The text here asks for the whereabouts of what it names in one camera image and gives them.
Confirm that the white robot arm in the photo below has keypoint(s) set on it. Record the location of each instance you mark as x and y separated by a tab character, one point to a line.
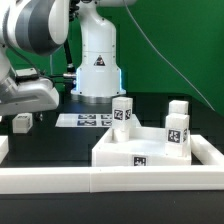
41	27

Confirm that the white square table top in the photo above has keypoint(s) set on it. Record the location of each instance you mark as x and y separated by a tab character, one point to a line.
145	147

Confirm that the white U-shaped fence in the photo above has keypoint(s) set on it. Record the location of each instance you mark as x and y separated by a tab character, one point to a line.
208	175

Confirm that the white sheet with tags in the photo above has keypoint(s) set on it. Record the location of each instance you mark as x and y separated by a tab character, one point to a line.
84	120

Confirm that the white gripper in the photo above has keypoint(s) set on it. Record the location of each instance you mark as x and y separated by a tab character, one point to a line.
27	97

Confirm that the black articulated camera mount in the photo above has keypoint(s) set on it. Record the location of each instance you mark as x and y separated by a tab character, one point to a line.
71	69

